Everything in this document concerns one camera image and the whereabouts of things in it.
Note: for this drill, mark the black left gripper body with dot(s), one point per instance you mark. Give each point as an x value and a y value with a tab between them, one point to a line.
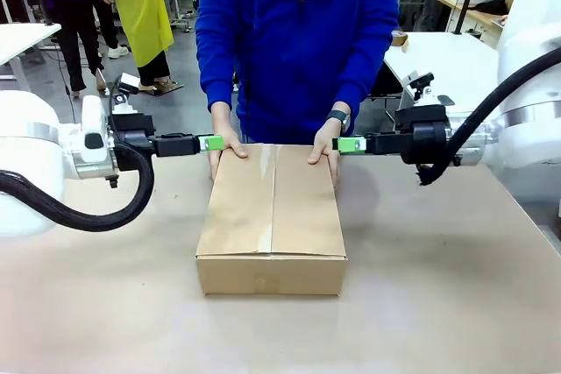
175	145

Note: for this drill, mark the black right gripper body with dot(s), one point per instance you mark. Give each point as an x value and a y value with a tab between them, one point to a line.
385	144

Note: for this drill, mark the brown cardboard box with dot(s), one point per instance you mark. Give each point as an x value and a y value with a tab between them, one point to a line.
271	216

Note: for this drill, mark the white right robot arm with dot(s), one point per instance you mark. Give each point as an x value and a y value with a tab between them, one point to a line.
534	146

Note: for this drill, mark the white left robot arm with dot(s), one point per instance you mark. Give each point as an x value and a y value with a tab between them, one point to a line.
26	137

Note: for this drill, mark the person's left forearm blue sleeve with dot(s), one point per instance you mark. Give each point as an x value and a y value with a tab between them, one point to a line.
364	80

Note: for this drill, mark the person's right forearm blue sleeve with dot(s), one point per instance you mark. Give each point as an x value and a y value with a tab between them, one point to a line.
217	76

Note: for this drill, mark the small white box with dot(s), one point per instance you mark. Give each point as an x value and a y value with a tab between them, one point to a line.
129	80

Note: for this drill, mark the person's right hand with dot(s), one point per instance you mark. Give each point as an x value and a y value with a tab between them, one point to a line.
223	122

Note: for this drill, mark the person's left hand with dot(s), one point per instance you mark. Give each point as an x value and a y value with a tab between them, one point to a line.
324	146

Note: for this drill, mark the black wristwatch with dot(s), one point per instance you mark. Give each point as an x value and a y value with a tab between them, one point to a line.
337	116

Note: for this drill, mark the black floor board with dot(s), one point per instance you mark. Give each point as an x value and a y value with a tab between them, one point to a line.
168	87

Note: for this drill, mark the brown tape roll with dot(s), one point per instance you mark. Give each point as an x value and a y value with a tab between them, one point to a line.
399	39

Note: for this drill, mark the person in blue hoodie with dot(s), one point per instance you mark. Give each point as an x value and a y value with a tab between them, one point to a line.
298	41

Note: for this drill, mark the person in yellow apron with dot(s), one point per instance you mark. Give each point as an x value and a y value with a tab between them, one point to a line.
144	10

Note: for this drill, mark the person with white sneakers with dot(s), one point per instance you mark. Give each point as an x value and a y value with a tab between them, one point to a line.
108	19

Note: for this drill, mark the wooden table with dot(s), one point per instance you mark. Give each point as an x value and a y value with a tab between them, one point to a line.
477	19

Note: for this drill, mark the person in black clothes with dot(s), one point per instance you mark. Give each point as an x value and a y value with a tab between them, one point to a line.
74	6

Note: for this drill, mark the black jacket bundle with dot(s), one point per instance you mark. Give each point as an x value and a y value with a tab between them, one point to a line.
493	6

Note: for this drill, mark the white table with grey legs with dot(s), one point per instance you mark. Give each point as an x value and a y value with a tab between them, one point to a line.
22	39

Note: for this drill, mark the black right wrist mount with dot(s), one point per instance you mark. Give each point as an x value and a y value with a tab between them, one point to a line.
427	137

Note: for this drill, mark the black wrist mount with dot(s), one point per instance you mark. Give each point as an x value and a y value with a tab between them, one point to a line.
131	133
427	137

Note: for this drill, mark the black left wrist mount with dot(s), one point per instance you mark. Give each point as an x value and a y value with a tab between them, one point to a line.
131	133

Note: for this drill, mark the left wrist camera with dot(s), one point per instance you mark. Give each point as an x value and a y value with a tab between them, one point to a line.
122	102

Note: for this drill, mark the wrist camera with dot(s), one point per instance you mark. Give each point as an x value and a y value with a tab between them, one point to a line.
424	82
122	102

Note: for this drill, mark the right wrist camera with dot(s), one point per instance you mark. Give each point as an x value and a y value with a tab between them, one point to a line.
424	82

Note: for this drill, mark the white table with metal frame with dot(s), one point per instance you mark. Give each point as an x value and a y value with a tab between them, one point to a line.
438	54

